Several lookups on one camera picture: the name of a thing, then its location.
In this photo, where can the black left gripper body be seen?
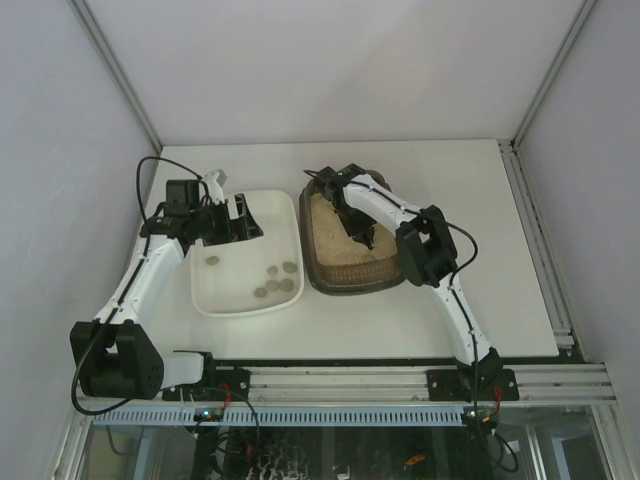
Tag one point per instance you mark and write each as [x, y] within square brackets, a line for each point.
[232, 226]

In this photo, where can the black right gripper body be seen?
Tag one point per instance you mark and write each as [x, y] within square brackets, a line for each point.
[358, 230]

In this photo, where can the brown translucent litter box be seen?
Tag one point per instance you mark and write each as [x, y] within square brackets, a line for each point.
[341, 280]

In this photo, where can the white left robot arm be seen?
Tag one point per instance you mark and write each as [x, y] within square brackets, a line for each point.
[113, 353]

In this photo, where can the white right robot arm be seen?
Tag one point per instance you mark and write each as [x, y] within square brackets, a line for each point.
[432, 253]

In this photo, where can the white plastic waste tray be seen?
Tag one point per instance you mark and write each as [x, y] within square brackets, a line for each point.
[227, 289]

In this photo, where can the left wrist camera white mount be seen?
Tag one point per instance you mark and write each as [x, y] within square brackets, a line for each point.
[213, 182]

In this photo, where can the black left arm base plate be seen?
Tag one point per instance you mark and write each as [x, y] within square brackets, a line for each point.
[216, 386]

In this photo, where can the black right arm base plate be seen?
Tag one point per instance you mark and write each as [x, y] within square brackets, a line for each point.
[458, 385]

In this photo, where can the slotted grey cable duct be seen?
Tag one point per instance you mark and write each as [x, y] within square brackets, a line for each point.
[243, 416]

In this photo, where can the left aluminium corner post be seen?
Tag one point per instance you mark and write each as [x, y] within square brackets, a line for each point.
[108, 57]

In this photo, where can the aluminium corner post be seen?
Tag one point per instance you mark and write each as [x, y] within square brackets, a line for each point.
[568, 42]
[108, 57]

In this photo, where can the right side aluminium rail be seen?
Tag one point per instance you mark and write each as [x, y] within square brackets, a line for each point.
[554, 297]

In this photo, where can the aluminium front frame rail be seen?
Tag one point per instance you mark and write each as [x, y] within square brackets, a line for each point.
[538, 384]

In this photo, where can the right aluminium corner post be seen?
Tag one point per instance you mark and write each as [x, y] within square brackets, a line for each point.
[568, 42]

